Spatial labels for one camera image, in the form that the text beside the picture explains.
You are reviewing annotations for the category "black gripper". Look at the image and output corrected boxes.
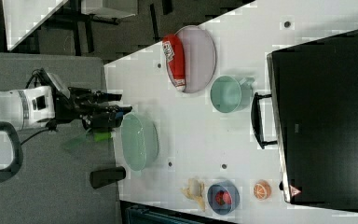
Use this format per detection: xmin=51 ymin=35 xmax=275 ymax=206
xmin=52 ymin=87 xmax=132 ymax=130

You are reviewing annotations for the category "green plastic strainer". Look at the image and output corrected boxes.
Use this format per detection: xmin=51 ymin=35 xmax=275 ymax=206
xmin=121 ymin=113 xmax=158 ymax=172

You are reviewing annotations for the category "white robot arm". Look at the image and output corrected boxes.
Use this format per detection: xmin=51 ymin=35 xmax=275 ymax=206
xmin=0 ymin=86 xmax=132 ymax=183

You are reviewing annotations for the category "black cylinder holder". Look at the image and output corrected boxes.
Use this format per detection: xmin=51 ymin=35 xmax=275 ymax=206
xmin=89 ymin=166 xmax=127 ymax=189

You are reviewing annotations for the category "red ketchup bottle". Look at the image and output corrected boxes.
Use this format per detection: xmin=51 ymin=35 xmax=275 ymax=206
xmin=162 ymin=35 xmax=186 ymax=91

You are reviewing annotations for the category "grey round plate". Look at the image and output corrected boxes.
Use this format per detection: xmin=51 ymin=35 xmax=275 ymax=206
xmin=165 ymin=25 xmax=216 ymax=93

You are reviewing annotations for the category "peeled toy banana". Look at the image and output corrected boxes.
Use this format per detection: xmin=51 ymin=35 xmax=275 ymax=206
xmin=181 ymin=178 xmax=206 ymax=212

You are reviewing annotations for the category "green mug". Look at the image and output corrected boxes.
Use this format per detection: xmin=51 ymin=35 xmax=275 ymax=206
xmin=210 ymin=76 xmax=255 ymax=114

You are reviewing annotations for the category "red toy strawberry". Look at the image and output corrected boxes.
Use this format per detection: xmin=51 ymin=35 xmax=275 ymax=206
xmin=214 ymin=190 xmax=232 ymax=206

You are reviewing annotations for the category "blue bowl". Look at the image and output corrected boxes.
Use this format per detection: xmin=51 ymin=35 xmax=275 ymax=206
xmin=207 ymin=180 xmax=240 ymax=216

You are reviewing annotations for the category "toy orange half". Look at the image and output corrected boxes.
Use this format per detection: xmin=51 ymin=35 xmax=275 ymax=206
xmin=253 ymin=179 xmax=271 ymax=201

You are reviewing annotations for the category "black toaster oven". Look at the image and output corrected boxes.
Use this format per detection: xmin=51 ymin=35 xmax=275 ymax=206
xmin=267 ymin=29 xmax=358 ymax=212

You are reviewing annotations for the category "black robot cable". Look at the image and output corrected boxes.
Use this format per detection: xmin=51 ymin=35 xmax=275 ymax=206
xmin=20 ymin=68 xmax=59 ymax=147

